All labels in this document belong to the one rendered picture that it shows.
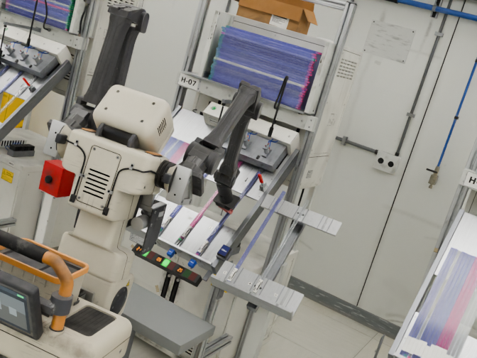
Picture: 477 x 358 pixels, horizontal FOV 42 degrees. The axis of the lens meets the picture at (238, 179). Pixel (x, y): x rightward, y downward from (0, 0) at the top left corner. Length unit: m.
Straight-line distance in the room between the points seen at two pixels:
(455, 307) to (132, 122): 1.36
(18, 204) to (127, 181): 1.96
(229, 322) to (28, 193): 1.46
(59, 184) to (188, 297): 0.84
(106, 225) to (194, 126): 1.26
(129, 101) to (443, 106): 2.66
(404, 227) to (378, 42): 1.24
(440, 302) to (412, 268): 1.86
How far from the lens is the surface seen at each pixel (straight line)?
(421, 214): 4.26
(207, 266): 2.61
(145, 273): 3.18
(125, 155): 1.85
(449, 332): 2.44
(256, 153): 2.85
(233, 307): 2.95
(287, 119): 2.90
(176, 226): 2.74
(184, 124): 3.13
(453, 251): 2.61
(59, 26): 3.69
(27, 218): 3.85
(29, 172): 3.71
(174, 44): 5.03
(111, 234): 1.96
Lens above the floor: 1.64
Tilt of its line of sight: 13 degrees down
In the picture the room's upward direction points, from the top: 16 degrees clockwise
